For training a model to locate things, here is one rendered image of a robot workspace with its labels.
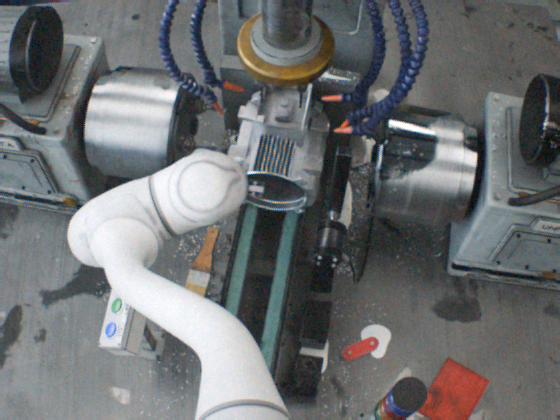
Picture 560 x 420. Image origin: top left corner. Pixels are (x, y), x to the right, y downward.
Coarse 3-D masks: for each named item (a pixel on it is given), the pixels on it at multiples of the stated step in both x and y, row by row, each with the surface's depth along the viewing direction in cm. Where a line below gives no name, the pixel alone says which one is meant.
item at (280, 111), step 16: (272, 96) 144; (288, 96) 144; (304, 96) 143; (256, 112) 139; (272, 112) 142; (288, 112) 140; (304, 112) 142; (256, 128) 139; (272, 128) 138; (288, 128) 137; (304, 128) 140
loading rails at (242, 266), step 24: (240, 216) 152; (288, 216) 154; (240, 240) 151; (288, 240) 151; (240, 264) 148; (264, 264) 156; (288, 264) 148; (240, 288) 146; (288, 288) 145; (240, 312) 150; (288, 312) 154; (264, 336) 141; (288, 384) 146
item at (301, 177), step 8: (256, 96) 147; (256, 104) 149; (312, 104) 147; (320, 104) 147; (312, 112) 147; (320, 112) 147; (240, 160) 140; (296, 176) 139; (304, 176) 139; (304, 184) 140; (304, 208) 150
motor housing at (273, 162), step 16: (240, 128) 150; (240, 144) 145; (256, 144) 142; (272, 144) 140; (288, 144) 142; (304, 144) 144; (320, 144) 145; (256, 160) 140; (272, 160) 138; (288, 160) 140; (256, 176) 154; (272, 176) 155; (288, 176) 138; (272, 192) 154; (288, 192) 153; (304, 192) 148; (272, 208) 152; (288, 208) 151
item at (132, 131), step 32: (96, 96) 139; (128, 96) 138; (160, 96) 138; (192, 96) 149; (96, 128) 138; (128, 128) 137; (160, 128) 137; (192, 128) 155; (96, 160) 144; (128, 160) 141; (160, 160) 140
